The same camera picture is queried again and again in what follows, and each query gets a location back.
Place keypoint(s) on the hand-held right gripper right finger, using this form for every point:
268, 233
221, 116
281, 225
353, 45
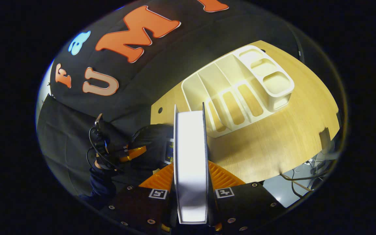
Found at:
250, 205

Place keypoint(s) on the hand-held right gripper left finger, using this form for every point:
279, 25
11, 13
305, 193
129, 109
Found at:
132, 205

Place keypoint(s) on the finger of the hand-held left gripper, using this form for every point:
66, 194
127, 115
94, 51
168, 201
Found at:
132, 153

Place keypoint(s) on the black schoolbag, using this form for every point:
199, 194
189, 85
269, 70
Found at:
152, 143

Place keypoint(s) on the white book black spine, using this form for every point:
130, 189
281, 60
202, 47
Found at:
191, 163

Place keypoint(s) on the cream plastic bookshelf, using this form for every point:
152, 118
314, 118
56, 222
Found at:
240, 94

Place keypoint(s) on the thin grey pole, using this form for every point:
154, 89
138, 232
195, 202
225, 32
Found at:
300, 49

